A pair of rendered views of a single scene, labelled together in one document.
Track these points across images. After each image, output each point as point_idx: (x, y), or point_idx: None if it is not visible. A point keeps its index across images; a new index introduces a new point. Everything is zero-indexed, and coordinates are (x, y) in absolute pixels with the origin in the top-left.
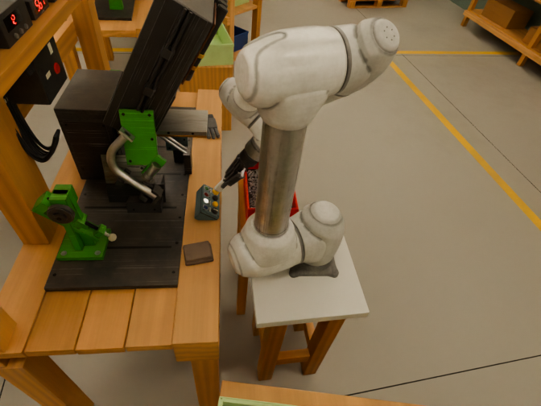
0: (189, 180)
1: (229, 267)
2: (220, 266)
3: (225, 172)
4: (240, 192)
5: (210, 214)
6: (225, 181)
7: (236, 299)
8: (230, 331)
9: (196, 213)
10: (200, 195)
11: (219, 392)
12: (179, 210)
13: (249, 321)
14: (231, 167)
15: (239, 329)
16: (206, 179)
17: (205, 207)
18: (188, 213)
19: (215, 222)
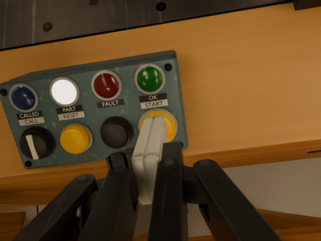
0: (254, 10)
1: (258, 196)
2: (257, 182)
3: (197, 165)
4: (302, 239)
5: (11, 128)
6: (109, 170)
7: (197, 214)
8: (144, 210)
9: (29, 74)
10: (112, 64)
11: (28, 204)
12: (79, 16)
13: None
14: (218, 213)
15: (147, 223)
16: (276, 77)
17: (16, 97)
18: (64, 51)
19: (18, 156)
